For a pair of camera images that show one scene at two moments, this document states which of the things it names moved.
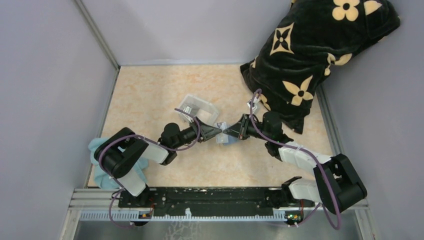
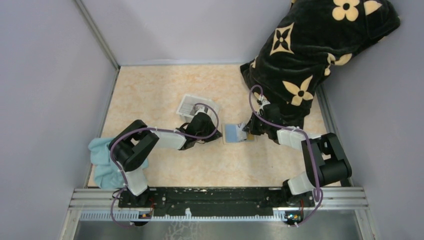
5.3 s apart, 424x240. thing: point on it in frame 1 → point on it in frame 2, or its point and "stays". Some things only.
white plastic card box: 200,108 stays
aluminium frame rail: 108,199 stays
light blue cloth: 102,178 stays
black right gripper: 240,129 → 250,127
